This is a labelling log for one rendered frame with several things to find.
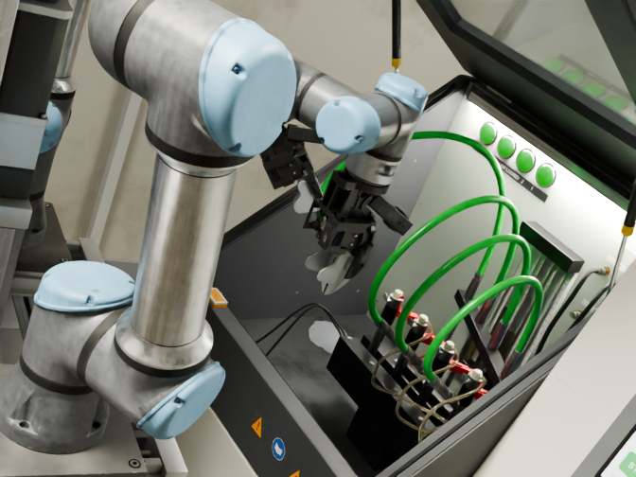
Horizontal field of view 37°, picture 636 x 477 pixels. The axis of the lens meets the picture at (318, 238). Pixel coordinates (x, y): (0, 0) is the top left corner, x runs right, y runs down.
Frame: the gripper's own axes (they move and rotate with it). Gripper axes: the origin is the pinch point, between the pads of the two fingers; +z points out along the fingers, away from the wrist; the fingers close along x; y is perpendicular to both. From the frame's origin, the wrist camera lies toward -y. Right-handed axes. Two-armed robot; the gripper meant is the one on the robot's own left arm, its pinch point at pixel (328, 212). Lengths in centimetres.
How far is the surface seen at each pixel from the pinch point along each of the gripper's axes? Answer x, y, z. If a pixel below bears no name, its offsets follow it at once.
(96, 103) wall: -155, 62, -35
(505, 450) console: 31, -12, 42
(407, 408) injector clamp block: 13.8, 1.0, 36.2
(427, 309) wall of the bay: -29.7, -10.4, 35.9
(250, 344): 4.6, 23.4, 16.2
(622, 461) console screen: 45, -26, 43
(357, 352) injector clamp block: 0.8, 5.9, 27.4
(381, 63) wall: -191, -35, -4
